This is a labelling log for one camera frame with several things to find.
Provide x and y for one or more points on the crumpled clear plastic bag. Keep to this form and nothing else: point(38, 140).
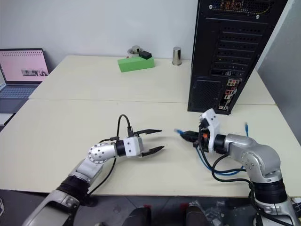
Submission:
point(218, 208)

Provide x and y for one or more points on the grey partition panel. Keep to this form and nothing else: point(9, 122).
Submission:
point(282, 58)

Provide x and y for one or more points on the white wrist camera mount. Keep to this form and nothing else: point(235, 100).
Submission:
point(131, 147)
point(212, 128)

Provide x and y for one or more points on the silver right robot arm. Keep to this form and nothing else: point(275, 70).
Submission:
point(256, 155)

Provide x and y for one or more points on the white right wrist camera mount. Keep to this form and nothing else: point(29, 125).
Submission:
point(212, 128)

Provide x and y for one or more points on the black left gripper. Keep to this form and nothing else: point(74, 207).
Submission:
point(140, 146)

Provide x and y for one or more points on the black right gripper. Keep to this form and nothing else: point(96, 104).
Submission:
point(204, 141)

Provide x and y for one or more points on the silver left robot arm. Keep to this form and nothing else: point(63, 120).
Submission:
point(98, 153)

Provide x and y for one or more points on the open grey laptop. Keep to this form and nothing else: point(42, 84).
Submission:
point(21, 70)

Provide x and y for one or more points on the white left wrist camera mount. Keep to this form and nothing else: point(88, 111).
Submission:
point(131, 147)

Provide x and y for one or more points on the small black box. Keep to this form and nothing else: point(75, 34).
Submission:
point(145, 54)

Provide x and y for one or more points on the green rectangular box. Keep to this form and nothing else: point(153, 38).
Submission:
point(135, 64)

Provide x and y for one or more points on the silver metal cup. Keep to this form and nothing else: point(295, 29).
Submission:
point(176, 56)

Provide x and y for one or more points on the dark rounded shape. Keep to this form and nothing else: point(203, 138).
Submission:
point(195, 216)
point(141, 216)

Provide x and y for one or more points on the white tape roll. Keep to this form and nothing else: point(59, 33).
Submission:
point(134, 50)

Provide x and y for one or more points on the black computer tower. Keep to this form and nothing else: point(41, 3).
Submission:
point(225, 58)

